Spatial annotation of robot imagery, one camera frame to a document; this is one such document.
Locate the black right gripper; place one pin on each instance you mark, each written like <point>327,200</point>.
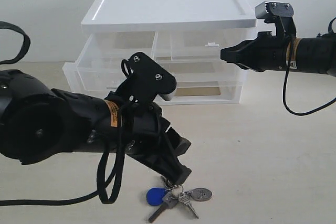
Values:
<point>266,52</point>

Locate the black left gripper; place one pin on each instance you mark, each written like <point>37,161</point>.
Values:
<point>154,143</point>

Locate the key bunch with blue fob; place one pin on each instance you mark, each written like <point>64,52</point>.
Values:
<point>169,196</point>

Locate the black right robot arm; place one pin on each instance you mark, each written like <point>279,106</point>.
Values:
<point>311,55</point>

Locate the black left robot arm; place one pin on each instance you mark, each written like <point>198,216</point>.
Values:
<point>38,122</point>

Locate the white plastic drawer cabinet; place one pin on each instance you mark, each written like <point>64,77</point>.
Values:
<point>235,17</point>

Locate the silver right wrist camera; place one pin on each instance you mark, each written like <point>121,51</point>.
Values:
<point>278,13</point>

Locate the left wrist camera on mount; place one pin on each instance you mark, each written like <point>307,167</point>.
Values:
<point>144,80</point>

